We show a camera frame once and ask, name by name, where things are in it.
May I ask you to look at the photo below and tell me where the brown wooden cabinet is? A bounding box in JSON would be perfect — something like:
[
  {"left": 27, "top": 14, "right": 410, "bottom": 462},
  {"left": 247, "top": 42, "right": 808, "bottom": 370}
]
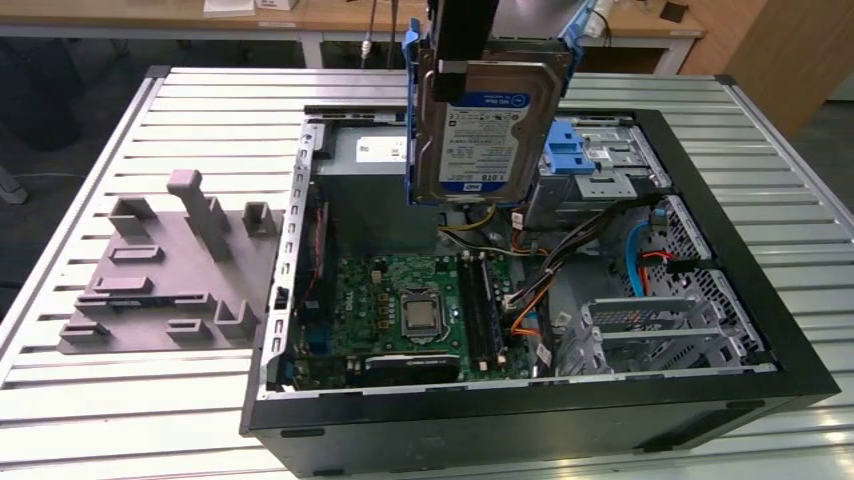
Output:
[{"left": 680, "top": 0, "right": 854, "bottom": 144}]

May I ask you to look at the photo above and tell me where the black wire bundle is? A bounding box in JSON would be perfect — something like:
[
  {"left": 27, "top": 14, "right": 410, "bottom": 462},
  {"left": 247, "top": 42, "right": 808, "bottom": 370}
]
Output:
[{"left": 503, "top": 197, "right": 666, "bottom": 314}]

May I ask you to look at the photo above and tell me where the orange red power wire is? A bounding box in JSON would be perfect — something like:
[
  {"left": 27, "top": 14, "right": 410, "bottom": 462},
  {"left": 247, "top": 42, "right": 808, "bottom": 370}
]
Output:
[{"left": 638, "top": 252, "right": 713, "bottom": 301}]

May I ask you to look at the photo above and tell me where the black graphics card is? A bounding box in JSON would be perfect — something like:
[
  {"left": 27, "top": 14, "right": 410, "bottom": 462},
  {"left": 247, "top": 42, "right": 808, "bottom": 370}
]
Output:
[{"left": 346, "top": 352, "right": 462, "bottom": 386}]

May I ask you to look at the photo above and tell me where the orange wire with connector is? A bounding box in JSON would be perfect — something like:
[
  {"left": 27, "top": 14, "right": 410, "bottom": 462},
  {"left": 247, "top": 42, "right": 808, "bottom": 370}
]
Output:
[{"left": 510, "top": 299, "right": 560, "bottom": 341}]

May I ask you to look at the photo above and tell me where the silver CPU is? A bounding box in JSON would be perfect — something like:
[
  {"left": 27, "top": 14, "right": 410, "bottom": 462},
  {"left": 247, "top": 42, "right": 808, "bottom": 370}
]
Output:
[{"left": 399, "top": 297, "right": 446, "bottom": 336}]

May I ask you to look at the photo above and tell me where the blue data wire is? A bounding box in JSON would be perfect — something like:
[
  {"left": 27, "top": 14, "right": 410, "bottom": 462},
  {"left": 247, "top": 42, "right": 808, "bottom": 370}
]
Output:
[{"left": 626, "top": 207, "right": 670, "bottom": 301}]

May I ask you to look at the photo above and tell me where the black cable with silver plug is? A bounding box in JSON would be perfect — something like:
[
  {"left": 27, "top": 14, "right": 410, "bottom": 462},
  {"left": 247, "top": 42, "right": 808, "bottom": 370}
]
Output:
[{"left": 359, "top": 0, "right": 402, "bottom": 69}]

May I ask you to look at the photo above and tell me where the black open PC case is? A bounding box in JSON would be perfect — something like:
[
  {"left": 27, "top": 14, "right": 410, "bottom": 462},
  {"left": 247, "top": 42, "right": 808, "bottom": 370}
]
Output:
[{"left": 239, "top": 104, "right": 842, "bottom": 476}]

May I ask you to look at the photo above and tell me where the hard disk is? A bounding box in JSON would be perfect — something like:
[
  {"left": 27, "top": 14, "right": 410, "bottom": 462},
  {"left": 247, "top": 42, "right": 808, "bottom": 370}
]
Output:
[{"left": 402, "top": 0, "right": 602, "bottom": 209}]

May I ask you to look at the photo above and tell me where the grey parts rack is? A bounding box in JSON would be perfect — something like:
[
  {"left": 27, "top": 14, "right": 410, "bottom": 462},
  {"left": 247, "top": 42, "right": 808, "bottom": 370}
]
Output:
[{"left": 56, "top": 168, "right": 286, "bottom": 357}]

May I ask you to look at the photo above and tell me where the white plastic bag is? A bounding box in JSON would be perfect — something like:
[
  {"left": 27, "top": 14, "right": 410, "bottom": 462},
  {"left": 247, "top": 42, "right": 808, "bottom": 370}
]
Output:
[{"left": 590, "top": 0, "right": 613, "bottom": 37}]

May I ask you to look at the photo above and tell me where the grey power supply unit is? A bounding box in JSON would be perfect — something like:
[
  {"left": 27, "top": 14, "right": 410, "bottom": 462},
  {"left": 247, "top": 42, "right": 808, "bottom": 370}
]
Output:
[{"left": 313, "top": 124, "right": 446, "bottom": 256}]

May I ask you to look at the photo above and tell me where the yellow wire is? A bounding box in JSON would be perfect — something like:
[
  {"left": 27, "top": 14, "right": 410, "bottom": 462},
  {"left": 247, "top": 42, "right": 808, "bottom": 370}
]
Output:
[{"left": 439, "top": 204, "right": 501, "bottom": 234}]

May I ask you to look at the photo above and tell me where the green motherboard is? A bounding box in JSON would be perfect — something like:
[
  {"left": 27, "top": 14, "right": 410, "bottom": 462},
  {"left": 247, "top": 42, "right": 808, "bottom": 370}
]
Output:
[{"left": 293, "top": 252, "right": 535, "bottom": 389}]

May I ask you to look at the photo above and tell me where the blue RAM stick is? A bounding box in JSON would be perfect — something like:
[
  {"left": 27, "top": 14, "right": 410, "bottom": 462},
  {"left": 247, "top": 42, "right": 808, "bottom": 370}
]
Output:
[{"left": 477, "top": 257, "right": 510, "bottom": 369}]

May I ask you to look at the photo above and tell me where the grey metal leg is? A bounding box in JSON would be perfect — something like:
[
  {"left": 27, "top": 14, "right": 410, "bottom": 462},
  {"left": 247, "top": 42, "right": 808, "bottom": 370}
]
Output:
[{"left": 0, "top": 164, "right": 28, "bottom": 204}]

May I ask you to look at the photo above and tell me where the grey metal drive cage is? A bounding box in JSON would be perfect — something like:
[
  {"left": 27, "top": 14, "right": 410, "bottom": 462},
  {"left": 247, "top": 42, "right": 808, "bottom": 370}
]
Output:
[{"left": 526, "top": 117, "right": 672, "bottom": 232}]

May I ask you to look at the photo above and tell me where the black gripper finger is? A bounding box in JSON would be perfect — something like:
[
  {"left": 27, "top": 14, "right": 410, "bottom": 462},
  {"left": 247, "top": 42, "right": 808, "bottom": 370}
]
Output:
[{"left": 430, "top": 0, "right": 499, "bottom": 104}]

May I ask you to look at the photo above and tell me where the wooden desk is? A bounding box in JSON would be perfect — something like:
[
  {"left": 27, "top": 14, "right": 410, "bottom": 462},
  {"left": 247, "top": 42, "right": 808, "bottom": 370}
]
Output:
[{"left": 59, "top": 0, "right": 709, "bottom": 71}]

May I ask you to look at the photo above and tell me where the blue drive cage latch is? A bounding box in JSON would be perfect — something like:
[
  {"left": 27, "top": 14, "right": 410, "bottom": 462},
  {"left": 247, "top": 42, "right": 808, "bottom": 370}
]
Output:
[{"left": 543, "top": 122, "right": 596, "bottom": 176}]

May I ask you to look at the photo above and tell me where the grey metal disk bay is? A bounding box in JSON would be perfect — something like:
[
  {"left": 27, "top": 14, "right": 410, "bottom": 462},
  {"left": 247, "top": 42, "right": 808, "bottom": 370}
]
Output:
[{"left": 578, "top": 294, "right": 762, "bottom": 377}]

